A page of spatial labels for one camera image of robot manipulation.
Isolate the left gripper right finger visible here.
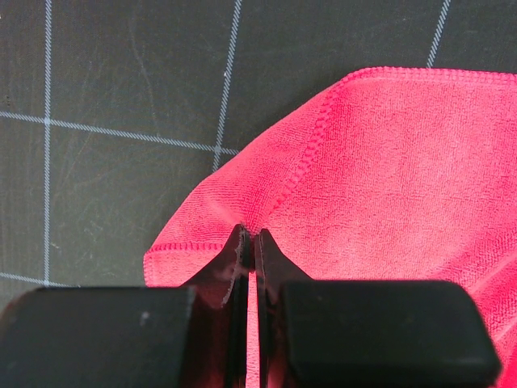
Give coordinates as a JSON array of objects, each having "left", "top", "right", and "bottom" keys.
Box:
[{"left": 254, "top": 230, "right": 502, "bottom": 387}]

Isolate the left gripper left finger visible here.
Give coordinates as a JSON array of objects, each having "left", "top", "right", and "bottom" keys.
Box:
[{"left": 1, "top": 226, "right": 250, "bottom": 387}]

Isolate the pink towel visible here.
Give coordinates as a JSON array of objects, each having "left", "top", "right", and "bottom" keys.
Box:
[{"left": 143, "top": 67, "right": 516, "bottom": 387}]

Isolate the black grid mat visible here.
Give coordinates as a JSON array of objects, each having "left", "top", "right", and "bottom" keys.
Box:
[{"left": 1, "top": 1, "right": 516, "bottom": 303}]

